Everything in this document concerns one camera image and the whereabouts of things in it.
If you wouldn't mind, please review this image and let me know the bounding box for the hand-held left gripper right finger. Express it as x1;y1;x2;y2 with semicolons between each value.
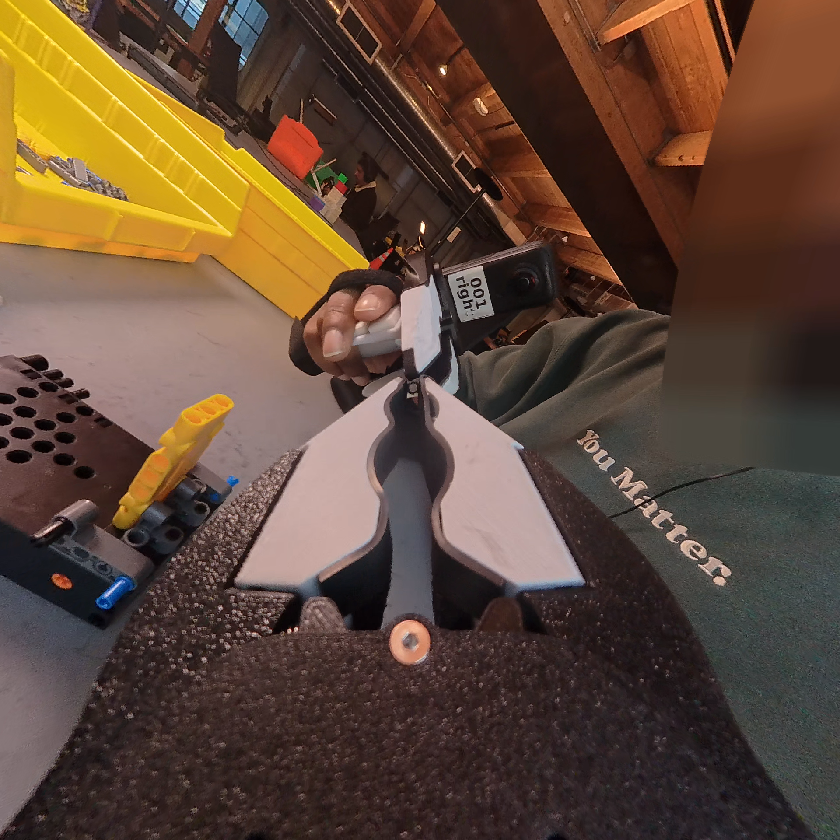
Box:
423;381;588;594

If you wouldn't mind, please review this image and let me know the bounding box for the yellow storage bin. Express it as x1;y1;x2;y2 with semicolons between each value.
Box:
0;0;250;263
125;73;368;320

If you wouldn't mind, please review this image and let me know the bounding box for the person's right forearm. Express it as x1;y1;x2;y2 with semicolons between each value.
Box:
460;309;670;437

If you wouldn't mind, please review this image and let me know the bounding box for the orange box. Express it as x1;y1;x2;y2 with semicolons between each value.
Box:
267;116;326;181

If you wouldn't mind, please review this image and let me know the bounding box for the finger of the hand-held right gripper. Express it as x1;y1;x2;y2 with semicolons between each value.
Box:
430;343;462;396
398;279;446;383

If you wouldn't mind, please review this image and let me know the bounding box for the black lego model yellow beam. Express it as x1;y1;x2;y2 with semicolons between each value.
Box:
0;355;241;628

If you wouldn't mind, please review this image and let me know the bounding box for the person's right hand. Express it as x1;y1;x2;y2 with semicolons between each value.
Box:
289;269;406;383

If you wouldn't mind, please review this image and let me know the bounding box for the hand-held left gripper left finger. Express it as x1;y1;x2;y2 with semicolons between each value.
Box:
234;381;418;592

